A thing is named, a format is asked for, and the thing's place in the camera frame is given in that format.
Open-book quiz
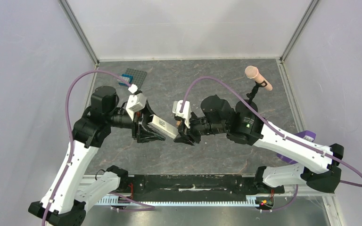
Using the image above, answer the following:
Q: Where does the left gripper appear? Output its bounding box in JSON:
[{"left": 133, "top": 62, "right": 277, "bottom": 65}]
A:
[{"left": 107, "top": 99, "right": 167, "bottom": 144}]

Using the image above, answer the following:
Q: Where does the white remote control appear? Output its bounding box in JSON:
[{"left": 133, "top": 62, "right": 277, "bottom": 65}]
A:
[{"left": 148, "top": 114, "right": 179, "bottom": 139}]

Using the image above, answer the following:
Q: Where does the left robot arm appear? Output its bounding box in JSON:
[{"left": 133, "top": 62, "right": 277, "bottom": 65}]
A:
[{"left": 28, "top": 85, "right": 165, "bottom": 226}]

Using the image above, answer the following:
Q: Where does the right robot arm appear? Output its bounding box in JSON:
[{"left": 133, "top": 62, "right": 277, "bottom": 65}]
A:
[{"left": 173, "top": 95, "right": 344, "bottom": 193}]

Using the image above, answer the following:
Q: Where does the grey lego baseplate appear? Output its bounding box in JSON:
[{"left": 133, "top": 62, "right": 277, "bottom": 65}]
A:
[{"left": 125, "top": 68, "right": 148, "bottom": 88}]

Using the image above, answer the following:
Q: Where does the blue grey lego brick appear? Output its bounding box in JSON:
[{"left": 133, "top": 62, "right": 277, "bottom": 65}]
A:
[{"left": 117, "top": 73, "right": 133, "bottom": 87}]

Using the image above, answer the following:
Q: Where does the black microphone stand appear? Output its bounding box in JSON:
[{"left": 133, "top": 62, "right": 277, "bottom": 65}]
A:
[{"left": 246, "top": 81, "right": 268, "bottom": 105}]

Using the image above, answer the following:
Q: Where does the pink microphone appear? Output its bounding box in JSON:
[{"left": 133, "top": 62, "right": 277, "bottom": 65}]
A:
[{"left": 245, "top": 65, "right": 273, "bottom": 91}]

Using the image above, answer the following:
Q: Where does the purple plastic object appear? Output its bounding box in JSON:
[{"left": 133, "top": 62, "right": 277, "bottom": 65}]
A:
[{"left": 276, "top": 130, "right": 317, "bottom": 165}]

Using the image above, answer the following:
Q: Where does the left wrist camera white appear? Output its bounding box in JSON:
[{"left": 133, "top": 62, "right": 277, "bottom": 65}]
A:
[{"left": 125, "top": 93, "right": 147, "bottom": 121}]

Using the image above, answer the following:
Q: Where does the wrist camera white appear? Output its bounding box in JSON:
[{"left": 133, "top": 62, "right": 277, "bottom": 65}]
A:
[
  {"left": 172, "top": 100, "right": 192, "bottom": 129},
  {"left": 125, "top": 93, "right": 147, "bottom": 121}
]

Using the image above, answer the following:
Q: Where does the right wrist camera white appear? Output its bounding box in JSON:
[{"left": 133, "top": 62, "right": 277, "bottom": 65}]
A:
[{"left": 172, "top": 100, "right": 192, "bottom": 129}]

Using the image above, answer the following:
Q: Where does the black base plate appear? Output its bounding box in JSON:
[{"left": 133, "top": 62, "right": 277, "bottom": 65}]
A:
[{"left": 116, "top": 174, "right": 285, "bottom": 202}]

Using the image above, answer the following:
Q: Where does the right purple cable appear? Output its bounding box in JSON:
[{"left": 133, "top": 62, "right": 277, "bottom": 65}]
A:
[{"left": 180, "top": 76, "right": 362, "bottom": 188}]

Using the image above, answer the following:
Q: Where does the purple cable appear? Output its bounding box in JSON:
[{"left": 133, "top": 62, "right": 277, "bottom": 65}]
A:
[
  {"left": 41, "top": 70, "right": 138, "bottom": 226},
  {"left": 180, "top": 76, "right": 362, "bottom": 188}
]

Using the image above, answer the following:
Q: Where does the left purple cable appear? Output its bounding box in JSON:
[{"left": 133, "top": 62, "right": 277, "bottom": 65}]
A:
[{"left": 41, "top": 70, "right": 138, "bottom": 226}]

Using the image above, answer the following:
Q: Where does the white cable duct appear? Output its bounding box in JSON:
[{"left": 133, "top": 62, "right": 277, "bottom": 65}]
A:
[{"left": 95, "top": 194, "right": 260, "bottom": 208}]

